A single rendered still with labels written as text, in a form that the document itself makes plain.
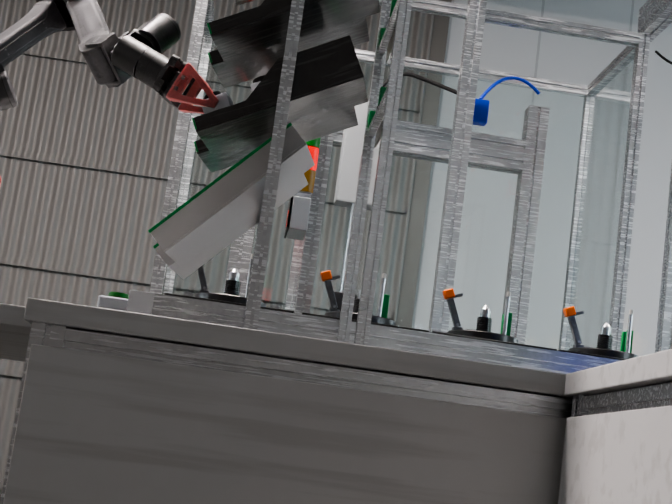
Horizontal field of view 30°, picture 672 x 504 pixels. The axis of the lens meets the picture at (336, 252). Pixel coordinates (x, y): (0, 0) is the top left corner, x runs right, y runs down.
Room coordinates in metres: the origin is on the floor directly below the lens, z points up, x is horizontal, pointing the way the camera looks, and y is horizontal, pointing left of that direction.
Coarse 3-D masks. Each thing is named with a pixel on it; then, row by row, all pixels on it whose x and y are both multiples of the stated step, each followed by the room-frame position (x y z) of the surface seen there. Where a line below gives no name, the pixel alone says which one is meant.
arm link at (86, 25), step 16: (80, 0) 2.30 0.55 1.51; (80, 16) 2.24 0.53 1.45; (96, 16) 2.20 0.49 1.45; (80, 32) 2.16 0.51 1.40; (96, 32) 2.09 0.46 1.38; (80, 48) 2.06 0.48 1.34; (96, 48) 2.03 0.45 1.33; (96, 64) 2.05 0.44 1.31; (96, 80) 2.08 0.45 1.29; (112, 80) 2.07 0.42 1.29
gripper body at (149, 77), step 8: (144, 56) 1.99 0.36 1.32; (152, 56) 1.99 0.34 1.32; (160, 56) 1.99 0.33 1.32; (176, 56) 1.96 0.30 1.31; (144, 64) 1.99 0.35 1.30; (152, 64) 1.99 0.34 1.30; (160, 64) 1.99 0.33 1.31; (168, 64) 1.96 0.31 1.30; (176, 64) 1.96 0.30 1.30; (136, 72) 2.00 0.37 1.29; (144, 72) 1.99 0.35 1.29; (152, 72) 1.99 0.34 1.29; (160, 72) 1.98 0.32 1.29; (168, 72) 1.97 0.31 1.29; (144, 80) 2.01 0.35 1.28; (152, 80) 1.99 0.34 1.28; (160, 80) 1.96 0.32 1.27; (168, 80) 1.99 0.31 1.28; (160, 88) 1.96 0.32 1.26
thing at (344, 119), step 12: (348, 108) 2.08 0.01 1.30; (312, 120) 2.08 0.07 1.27; (324, 120) 2.10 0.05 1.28; (336, 120) 2.12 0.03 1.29; (348, 120) 2.14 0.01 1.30; (300, 132) 2.13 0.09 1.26; (312, 132) 2.15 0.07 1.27; (324, 132) 2.17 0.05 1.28; (204, 144) 2.08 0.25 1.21; (240, 144) 2.10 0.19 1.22; (252, 144) 2.12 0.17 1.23; (204, 156) 2.11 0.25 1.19; (216, 156) 2.13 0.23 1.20; (228, 156) 2.14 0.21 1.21; (240, 156) 2.17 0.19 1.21; (216, 168) 2.19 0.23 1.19
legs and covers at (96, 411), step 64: (64, 384) 1.66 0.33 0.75; (128, 384) 1.66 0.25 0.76; (192, 384) 1.67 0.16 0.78; (256, 384) 1.68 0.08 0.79; (320, 384) 1.68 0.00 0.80; (384, 384) 1.70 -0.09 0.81; (448, 384) 1.70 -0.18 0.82; (64, 448) 1.66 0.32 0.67; (128, 448) 1.67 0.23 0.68; (192, 448) 1.67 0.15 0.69; (256, 448) 1.68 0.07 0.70; (320, 448) 1.68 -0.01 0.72; (384, 448) 1.69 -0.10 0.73; (448, 448) 1.70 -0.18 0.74; (512, 448) 1.70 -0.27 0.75
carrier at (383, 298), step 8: (384, 280) 2.38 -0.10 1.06; (384, 288) 2.38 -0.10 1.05; (384, 296) 2.42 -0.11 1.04; (384, 304) 2.42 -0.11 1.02; (304, 312) 2.31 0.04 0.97; (328, 312) 2.41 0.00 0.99; (336, 312) 2.38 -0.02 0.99; (384, 312) 2.42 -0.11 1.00; (352, 320) 2.31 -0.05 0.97; (376, 320) 2.37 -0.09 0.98; (384, 320) 2.38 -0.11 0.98; (392, 320) 2.41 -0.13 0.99; (400, 328) 2.32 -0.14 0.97; (408, 328) 2.32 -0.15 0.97
